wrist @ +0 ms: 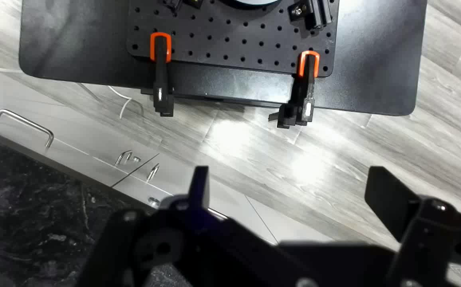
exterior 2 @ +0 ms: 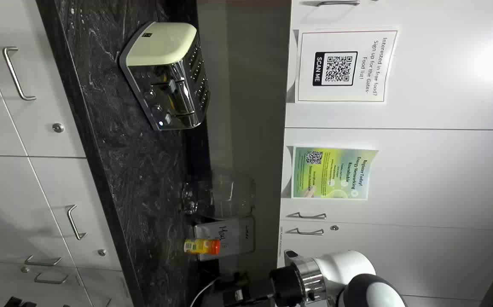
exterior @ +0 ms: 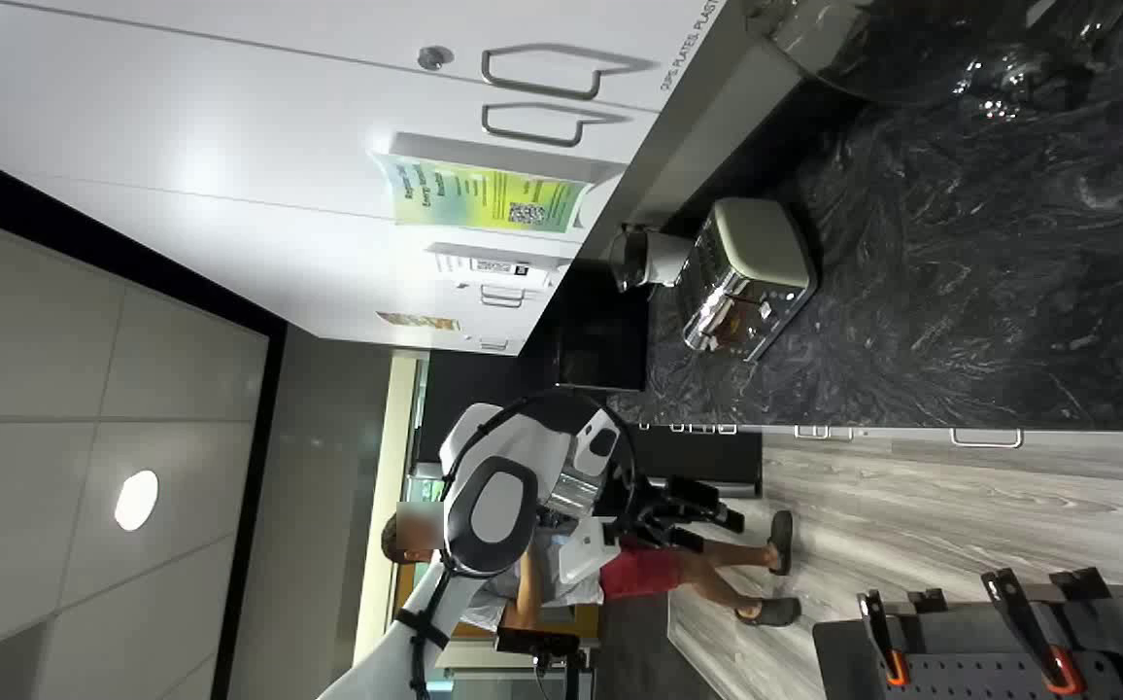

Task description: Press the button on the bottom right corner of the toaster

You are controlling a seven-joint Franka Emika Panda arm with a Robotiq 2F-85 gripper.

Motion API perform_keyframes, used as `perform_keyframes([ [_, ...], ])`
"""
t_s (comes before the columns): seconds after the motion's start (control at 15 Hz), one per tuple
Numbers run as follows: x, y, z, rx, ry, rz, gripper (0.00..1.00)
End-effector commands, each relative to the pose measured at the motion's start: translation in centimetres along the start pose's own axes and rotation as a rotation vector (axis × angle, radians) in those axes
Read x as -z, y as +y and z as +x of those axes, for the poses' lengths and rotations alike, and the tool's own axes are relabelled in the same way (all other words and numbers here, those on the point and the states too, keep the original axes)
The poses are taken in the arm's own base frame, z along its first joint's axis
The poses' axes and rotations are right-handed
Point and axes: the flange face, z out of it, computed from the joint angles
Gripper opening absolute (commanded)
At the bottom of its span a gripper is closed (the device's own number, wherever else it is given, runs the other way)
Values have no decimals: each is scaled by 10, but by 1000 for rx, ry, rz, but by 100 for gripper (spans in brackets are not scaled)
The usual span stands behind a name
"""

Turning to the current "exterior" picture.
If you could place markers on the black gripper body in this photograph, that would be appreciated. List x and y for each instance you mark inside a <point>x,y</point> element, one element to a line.
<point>666,513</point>

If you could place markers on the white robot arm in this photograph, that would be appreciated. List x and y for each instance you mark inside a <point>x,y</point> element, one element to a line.
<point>517,484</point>

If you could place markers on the cream and chrome toaster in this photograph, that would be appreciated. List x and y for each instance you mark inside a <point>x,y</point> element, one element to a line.
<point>743,279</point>

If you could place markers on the person in red shorts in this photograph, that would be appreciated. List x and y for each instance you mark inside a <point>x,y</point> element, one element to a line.
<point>517,599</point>

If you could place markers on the black orange clamp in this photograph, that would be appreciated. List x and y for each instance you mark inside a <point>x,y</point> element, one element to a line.
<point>1056,664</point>
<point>880,640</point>

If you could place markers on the green paper poster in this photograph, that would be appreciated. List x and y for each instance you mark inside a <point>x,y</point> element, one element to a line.
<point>440,191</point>

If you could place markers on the black perforated mounting board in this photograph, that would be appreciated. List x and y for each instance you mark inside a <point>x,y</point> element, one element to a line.
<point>972,653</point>

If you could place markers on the round ceiling light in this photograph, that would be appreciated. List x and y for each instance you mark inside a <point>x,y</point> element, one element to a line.
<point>138,499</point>

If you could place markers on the silver drawer handle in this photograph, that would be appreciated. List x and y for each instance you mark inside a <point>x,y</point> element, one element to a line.
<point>989,436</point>

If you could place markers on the cabinet door handle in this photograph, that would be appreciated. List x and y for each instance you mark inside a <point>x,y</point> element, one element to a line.
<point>550,124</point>
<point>559,66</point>

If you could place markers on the upper cabinet door handle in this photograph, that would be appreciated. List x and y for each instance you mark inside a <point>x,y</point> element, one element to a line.
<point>559,66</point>

